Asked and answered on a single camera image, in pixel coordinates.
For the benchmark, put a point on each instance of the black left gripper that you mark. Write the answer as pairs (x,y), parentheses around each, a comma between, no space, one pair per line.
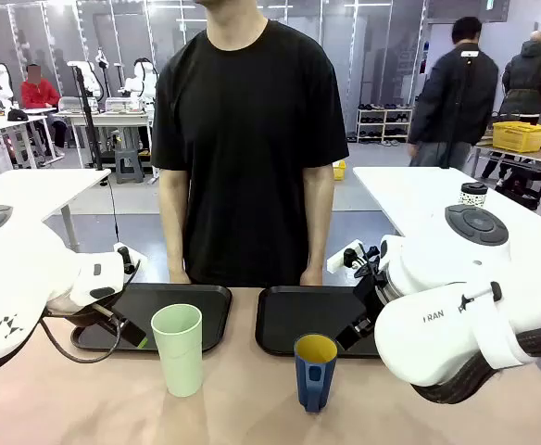
(92,313)

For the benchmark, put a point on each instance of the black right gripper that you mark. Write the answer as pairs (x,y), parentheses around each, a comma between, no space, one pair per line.
(370,296)

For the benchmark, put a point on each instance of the pale green plastic cup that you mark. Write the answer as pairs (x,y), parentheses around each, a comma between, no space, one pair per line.
(178,352)

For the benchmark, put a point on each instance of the person's right forearm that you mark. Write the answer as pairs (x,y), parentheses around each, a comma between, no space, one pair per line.
(173,236)

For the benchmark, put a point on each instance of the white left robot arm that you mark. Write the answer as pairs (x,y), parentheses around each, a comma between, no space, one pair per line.
(16,283)

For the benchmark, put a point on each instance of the person's left forearm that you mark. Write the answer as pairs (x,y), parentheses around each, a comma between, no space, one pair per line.
(316,236)

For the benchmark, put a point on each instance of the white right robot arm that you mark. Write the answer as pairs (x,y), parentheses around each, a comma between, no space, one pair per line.
(442,320)

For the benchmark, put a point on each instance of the person's left hand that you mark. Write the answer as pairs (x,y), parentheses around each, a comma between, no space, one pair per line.
(310,279)

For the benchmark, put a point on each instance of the person's right hand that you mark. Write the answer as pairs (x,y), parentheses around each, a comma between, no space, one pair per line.
(179,276)

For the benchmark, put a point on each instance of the black plastic tray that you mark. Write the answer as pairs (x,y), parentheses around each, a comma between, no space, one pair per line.
(182,294)
(305,320)

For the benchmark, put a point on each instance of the blue cup yellow inside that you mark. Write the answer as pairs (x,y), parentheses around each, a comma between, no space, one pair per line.
(314,377)

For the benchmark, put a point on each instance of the white side table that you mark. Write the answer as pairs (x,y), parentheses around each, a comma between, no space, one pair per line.
(418,194)
(43,190)

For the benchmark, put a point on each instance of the small yellow plastic basket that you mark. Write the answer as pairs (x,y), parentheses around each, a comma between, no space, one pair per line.
(340,170)

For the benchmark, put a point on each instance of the grey step stool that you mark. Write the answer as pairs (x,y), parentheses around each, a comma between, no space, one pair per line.
(129,167)

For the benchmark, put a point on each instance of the patterned tumbler black lid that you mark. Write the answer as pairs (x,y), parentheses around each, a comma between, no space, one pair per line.
(473,194)

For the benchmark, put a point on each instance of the white shoe rack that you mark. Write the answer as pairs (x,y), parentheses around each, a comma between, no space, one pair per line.
(384,125)

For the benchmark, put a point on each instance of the white background work table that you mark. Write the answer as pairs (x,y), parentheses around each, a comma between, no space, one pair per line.
(11,132)
(108,118)

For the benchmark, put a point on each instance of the person in black t-shirt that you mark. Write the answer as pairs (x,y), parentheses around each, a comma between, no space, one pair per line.
(247,139)

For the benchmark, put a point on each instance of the black tripod pole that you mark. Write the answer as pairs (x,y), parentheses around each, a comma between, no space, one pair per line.
(87,116)

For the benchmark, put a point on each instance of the man in dark jacket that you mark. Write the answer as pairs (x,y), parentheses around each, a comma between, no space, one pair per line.
(451,102)

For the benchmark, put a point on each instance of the person in red sweater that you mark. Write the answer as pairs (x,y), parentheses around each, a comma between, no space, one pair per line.
(39,95)

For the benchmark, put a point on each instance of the large yellow plastic basket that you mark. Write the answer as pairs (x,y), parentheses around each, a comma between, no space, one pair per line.
(520,138)

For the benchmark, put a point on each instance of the bald man padded jacket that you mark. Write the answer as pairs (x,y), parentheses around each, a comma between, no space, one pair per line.
(527,79)

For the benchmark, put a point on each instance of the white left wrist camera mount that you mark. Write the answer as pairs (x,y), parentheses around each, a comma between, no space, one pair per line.
(129,259)

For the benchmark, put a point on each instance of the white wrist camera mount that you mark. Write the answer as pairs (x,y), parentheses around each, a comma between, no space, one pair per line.
(129,259)
(344,259)

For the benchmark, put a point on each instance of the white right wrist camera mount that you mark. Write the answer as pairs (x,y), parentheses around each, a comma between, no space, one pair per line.
(344,259)

